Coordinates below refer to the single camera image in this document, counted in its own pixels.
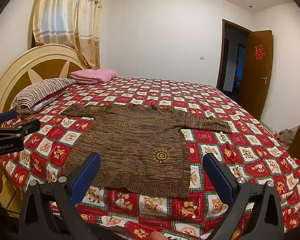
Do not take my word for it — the brown knit sun sweater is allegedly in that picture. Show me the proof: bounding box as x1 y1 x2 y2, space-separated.
63 104 231 198

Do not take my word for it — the clothes pile on floor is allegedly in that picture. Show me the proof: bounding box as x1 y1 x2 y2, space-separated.
276 129 296 148

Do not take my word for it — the striped pillow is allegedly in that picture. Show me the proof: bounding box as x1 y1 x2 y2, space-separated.
10 77 76 110

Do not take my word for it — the red checkered bear bedspread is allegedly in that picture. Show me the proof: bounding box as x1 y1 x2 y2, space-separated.
2 78 300 239

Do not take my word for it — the cream wooden headboard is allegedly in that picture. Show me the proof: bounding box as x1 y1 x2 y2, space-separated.
0 44 86 112

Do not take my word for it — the folded pink blanket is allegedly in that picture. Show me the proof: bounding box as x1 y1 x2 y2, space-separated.
68 69 117 85

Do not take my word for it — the beige patterned curtain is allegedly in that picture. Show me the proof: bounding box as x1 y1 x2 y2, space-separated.
33 0 103 69

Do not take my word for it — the brown wooden door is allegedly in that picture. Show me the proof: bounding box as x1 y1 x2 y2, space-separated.
238 30 274 120

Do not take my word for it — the red door decoration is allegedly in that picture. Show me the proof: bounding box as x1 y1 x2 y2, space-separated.
255 45 265 61

